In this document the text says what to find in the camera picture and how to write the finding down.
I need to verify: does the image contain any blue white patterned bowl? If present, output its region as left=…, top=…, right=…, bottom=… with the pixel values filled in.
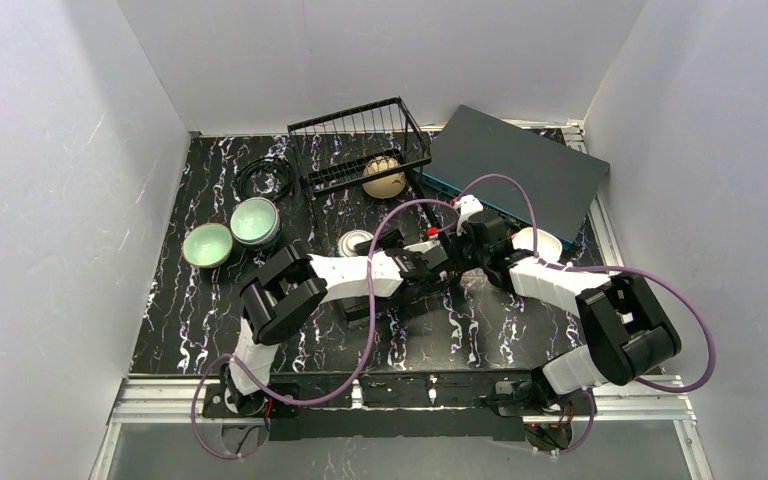
left=337, top=229, right=373, bottom=257

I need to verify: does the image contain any orange bowl white inside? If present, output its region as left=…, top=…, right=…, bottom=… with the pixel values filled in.
left=512, top=227, right=563, bottom=263

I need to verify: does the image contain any black wire dish rack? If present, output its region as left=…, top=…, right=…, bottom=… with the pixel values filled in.
left=288, top=97, right=432, bottom=248

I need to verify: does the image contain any green lined ceramic bowl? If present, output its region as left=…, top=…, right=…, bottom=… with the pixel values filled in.
left=229, top=197, right=281, bottom=248

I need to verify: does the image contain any pale green ceramic bowl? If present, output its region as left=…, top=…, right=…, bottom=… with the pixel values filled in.
left=181, top=223, right=234, bottom=268

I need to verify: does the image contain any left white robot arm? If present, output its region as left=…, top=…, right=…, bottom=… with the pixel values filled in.
left=213, top=229, right=456, bottom=415

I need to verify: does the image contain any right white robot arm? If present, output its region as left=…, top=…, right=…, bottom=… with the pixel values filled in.
left=451, top=211, right=682, bottom=411

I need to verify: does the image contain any beige ceramic bowl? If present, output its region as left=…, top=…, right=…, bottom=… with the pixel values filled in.
left=362, top=156, right=406, bottom=199

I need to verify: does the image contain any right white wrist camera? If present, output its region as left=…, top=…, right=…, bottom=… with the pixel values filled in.
left=453, top=194, right=484, bottom=236

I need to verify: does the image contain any grey teal network switch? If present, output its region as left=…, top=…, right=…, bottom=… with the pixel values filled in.
left=424, top=105, right=610, bottom=246

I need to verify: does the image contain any coiled black cable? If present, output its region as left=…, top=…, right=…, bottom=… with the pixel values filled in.
left=234, top=157, right=296, bottom=203

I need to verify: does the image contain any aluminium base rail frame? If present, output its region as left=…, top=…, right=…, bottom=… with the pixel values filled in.
left=91, top=371, right=712, bottom=479

